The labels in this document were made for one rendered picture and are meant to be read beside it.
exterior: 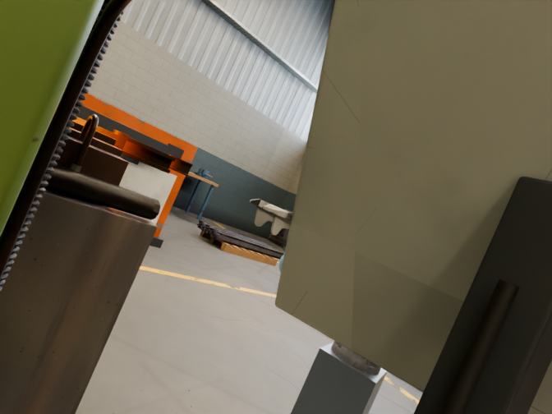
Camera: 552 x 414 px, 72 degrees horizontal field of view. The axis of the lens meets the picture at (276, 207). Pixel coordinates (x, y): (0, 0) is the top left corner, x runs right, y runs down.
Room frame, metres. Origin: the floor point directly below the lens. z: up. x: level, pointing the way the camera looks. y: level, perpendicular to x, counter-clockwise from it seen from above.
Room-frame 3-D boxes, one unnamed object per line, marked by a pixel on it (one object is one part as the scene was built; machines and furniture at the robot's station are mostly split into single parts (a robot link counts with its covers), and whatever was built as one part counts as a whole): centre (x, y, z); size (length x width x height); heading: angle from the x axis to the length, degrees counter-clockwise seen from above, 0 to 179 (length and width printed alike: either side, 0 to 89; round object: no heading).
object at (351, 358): (1.41, -0.50, 0.65); 0.19 x 0.19 x 0.10
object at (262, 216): (0.86, 0.02, 0.98); 0.09 x 0.03 x 0.06; 118
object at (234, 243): (6.65, 0.29, 0.12); 1.58 x 0.80 x 0.24; 132
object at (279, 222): (0.82, -0.02, 0.98); 0.09 x 0.03 x 0.06; 141
